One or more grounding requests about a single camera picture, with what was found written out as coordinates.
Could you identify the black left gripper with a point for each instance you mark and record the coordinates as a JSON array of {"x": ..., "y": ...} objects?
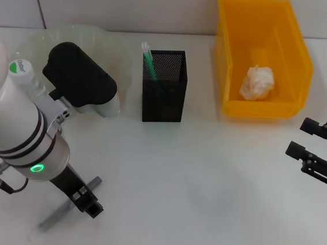
[{"x": 71, "y": 181}]

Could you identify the grey marker pen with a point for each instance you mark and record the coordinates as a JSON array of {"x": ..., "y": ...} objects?
[{"x": 56, "y": 214}]

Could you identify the white paper ball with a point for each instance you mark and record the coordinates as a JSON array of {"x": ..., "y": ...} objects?
[{"x": 257, "y": 83}]

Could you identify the clear green-label water bottle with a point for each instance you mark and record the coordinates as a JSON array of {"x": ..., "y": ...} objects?
[{"x": 19, "y": 71}]

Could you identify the green utility knife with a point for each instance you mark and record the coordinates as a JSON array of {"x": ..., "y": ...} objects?
[{"x": 150, "y": 63}]

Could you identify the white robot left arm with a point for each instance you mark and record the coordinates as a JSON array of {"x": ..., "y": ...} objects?
[{"x": 8, "y": 113}]

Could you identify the black mesh pen holder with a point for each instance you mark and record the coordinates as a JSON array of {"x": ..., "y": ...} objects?
[{"x": 164, "y": 99}]

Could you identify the pale green glass fruit plate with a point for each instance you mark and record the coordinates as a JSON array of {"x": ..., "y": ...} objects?
[{"x": 115, "y": 48}]

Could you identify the yellow plastic bin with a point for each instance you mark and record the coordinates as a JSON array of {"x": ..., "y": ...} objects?
[{"x": 247, "y": 35}]

